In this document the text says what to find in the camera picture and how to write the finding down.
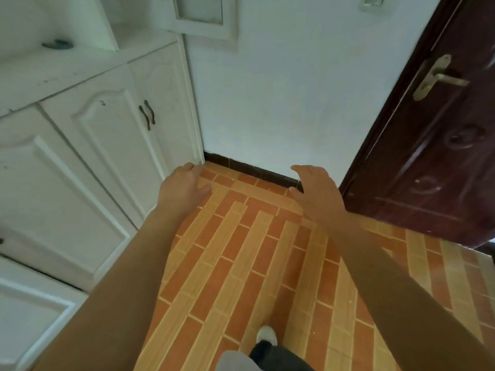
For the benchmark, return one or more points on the narrow white cabinet door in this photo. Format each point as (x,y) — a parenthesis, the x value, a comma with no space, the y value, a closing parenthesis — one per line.
(170,104)

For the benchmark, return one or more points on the person's left hand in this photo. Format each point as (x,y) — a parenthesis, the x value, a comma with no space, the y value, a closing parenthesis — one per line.
(180,191)

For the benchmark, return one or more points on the dark small object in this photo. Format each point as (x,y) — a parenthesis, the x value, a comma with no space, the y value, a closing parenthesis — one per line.
(58,44)

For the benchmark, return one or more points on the person's left forearm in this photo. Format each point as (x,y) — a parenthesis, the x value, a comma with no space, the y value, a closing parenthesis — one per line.
(123,289)

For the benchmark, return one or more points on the person's left thumb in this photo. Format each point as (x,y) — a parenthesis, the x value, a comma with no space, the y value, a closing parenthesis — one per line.
(205,192)

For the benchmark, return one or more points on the person's right hand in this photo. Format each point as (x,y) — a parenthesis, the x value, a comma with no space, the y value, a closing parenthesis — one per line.
(321,197)

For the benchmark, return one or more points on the white framed wall box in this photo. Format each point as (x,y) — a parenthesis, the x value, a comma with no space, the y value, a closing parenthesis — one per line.
(203,13)

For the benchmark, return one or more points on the person's right thumb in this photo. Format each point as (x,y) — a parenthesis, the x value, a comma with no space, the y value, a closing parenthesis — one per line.
(296,194)

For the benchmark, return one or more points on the dark brown entrance door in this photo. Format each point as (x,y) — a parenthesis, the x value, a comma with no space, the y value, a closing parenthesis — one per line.
(433,150)

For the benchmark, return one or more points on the white shoe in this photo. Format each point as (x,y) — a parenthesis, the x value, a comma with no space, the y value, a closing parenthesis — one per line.
(267,335)

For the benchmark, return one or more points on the dark trouser leg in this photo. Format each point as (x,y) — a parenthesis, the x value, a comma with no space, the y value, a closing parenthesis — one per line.
(278,359)

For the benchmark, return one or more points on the white wooden cabinet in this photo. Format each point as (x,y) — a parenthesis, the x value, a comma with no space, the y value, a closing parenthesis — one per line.
(77,158)

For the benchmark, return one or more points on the white arched cabinet door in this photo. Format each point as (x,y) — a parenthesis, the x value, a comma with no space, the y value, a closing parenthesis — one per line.
(50,212)
(27,320)
(112,150)

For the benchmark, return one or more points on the person's right forearm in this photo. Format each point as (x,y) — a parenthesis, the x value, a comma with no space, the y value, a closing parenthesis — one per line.
(398,301)

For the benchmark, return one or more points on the black baseboard strip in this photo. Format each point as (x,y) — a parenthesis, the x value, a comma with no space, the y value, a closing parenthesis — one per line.
(247,169)

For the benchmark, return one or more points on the grey trouser leg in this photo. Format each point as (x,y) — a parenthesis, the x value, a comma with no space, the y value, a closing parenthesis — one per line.
(236,362)

